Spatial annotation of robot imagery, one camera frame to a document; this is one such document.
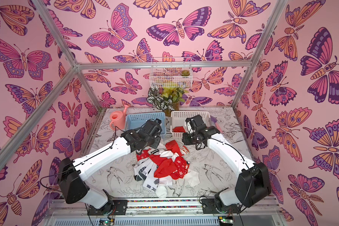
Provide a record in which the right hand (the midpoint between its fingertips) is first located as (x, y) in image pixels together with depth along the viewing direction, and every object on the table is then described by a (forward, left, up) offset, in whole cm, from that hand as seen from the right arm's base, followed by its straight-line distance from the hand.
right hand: (185, 138), depth 83 cm
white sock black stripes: (-4, +14, -9) cm, 17 cm away
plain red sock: (-13, +11, -11) cm, 20 cm away
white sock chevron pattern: (-16, +24, -11) cm, 31 cm away
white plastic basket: (+25, +4, -12) cm, 28 cm away
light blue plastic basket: (+24, +38, -14) cm, 47 cm away
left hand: (-1, +16, +2) cm, 16 cm away
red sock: (+16, +3, -13) cm, 21 cm away
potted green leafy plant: (+27, +12, +7) cm, 30 cm away
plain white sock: (-17, -5, -15) cm, 24 cm away
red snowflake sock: (-5, +27, -12) cm, 30 cm away
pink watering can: (+18, +47, -5) cm, 51 cm away
